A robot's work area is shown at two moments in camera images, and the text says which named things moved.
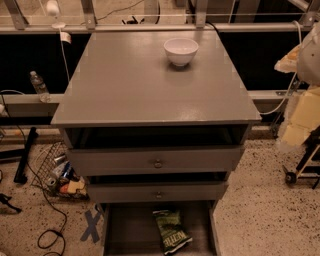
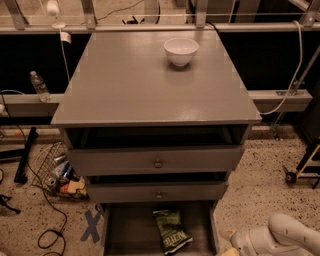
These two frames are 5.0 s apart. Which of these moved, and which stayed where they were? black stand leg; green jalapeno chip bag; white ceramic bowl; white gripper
Moved: white gripper
Stayed: white ceramic bowl; green jalapeno chip bag; black stand leg
